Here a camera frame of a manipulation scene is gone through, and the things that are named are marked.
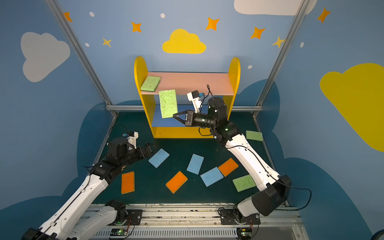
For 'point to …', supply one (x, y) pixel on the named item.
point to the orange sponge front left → (127, 182)
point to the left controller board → (118, 232)
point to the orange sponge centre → (176, 182)
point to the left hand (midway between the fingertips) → (151, 146)
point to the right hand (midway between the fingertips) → (174, 114)
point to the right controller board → (244, 233)
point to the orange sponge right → (228, 167)
